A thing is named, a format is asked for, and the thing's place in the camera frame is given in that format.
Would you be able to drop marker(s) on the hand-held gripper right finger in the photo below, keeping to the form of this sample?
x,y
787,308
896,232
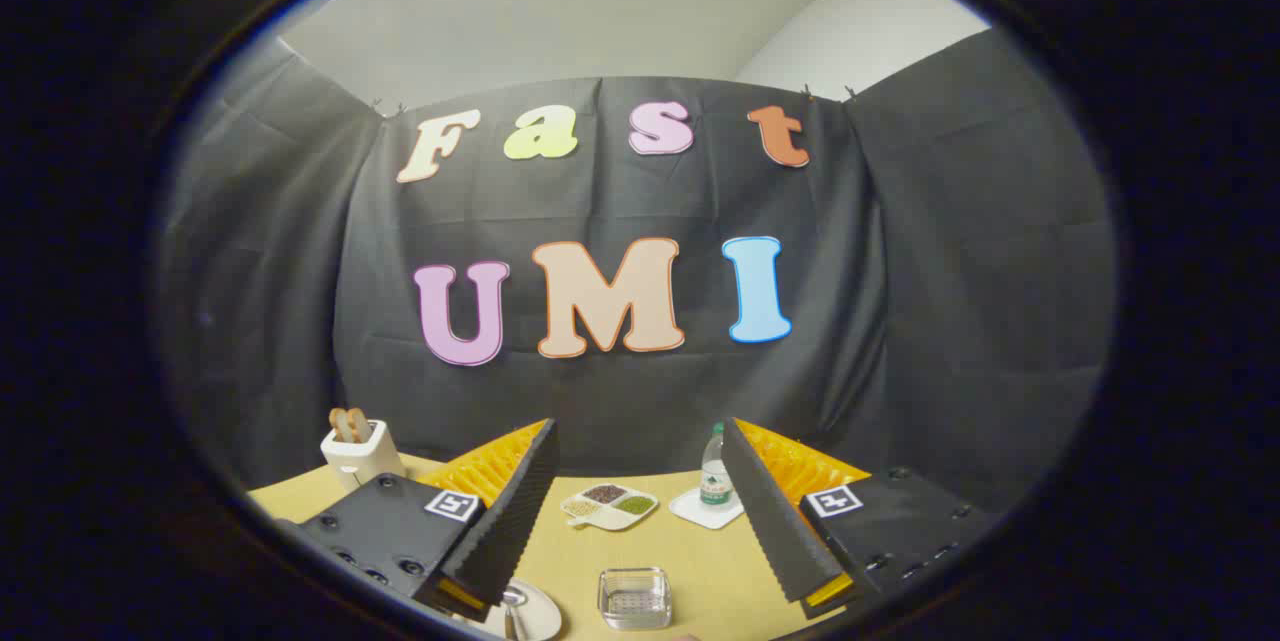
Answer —
x,y
765,511

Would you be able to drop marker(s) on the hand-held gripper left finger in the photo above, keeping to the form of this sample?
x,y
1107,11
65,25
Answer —
x,y
520,501

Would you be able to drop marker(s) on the clear plastic water bottle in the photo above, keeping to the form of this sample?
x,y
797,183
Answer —
x,y
715,481

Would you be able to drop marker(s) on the white square coaster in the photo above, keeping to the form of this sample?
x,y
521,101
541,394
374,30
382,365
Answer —
x,y
700,514

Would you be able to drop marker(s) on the white divided seasoning dish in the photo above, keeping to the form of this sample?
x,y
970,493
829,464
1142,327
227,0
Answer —
x,y
608,506

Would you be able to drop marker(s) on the large white round plate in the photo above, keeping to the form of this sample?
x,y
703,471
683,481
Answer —
x,y
543,613

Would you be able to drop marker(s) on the clear cutlery rack tray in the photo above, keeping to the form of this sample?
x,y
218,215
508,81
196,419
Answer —
x,y
635,601

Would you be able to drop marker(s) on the white toaster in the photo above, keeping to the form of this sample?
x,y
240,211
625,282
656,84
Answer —
x,y
365,461

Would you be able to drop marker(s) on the toasted bread slice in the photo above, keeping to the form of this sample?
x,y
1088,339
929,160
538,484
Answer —
x,y
337,424
359,424

